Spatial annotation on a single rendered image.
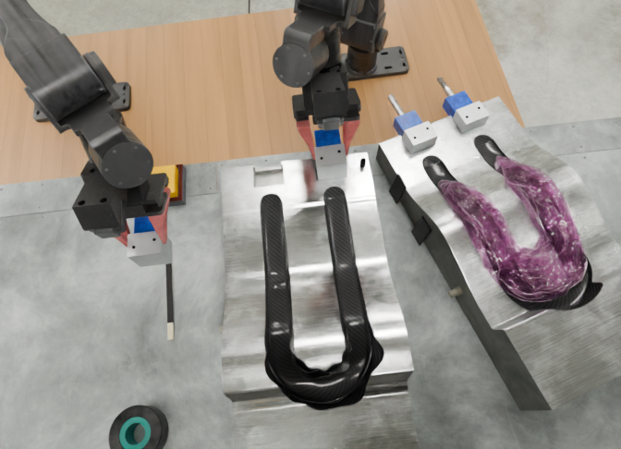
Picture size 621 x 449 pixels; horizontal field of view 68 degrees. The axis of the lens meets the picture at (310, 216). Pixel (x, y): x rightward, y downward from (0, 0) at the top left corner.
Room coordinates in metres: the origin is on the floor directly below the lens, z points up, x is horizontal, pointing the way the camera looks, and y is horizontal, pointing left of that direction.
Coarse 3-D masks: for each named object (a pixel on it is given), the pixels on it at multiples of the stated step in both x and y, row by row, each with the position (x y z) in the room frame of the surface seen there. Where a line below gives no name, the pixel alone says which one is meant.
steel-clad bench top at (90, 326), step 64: (576, 128) 0.49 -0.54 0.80; (0, 192) 0.43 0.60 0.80; (64, 192) 0.42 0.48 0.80; (192, 192) 0.41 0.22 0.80; (384, 192) 0.38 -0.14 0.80; (0, 256) 0.30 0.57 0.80; (64, 256) 0.29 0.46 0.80; (192, 256) 0.28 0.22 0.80; (0, 320) 0.18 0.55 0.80; (64, 320) 0.18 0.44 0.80; (128, 320) 0.17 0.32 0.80; (192, 320) 0.16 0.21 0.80; (448, 320) 0.13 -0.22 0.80; (0, 384) 0.08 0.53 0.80; (64, 384) 0.07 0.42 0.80; (128, 384) 0.06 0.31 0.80; (192, 384) 0.06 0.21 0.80; (448, 384) 0.03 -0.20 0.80; (0, 448) -0.02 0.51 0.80; (64, 448) -0.03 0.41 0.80; (192, 448) -0.04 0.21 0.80; (448, 448) -0.06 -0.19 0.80; (512, 448) -0.07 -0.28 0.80; (576, 448) -0.07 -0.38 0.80
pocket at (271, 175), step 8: (256, 168) 0.41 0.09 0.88; (264, 168) 0.41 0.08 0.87; (272, 168) 0.40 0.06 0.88; (280, 168) 0.40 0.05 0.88; (256, 176) 0.40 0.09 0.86; (264, 176) 0.40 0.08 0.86; (272, 176) 0.39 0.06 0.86; (280, 176) 0.39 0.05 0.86; (256, 184) 0.38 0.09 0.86; (264, 184) 0.38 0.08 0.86; (272, 184) 0.38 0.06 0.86; (280, 184) 0.38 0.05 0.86
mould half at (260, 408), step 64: (256, 192) 0.35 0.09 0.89; (320, 192) 0.34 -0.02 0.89; (256, 256) 0.24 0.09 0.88; (320, 256) 0.23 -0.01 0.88; (384, 256) 0.23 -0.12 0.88; (256, 320) 0.13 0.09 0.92; (320, 320) 0.12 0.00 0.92; (384, 320) 0.12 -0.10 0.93; (256, 384) 0.04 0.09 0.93; (384, 384) 0.03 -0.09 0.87; (256, 448) -0.04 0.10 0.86; (320, 448) -0.05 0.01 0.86; (384, 448) -0.05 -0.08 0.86
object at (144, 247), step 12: (144, 216) 0.29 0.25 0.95; (144, 228) 0.27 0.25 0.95; (132, 240) 0.25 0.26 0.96; (144, 240) 0.25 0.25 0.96; (156, 240) 0.25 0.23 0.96; (168, 240) 0.26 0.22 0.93; (132, 252) 0.23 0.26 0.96; (144, 252) 0.23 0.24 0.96; (156, 252) 0.23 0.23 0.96; (168, 252) 0.24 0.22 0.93; (144, 264) 0.23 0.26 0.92; (156, 264) 0.23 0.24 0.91
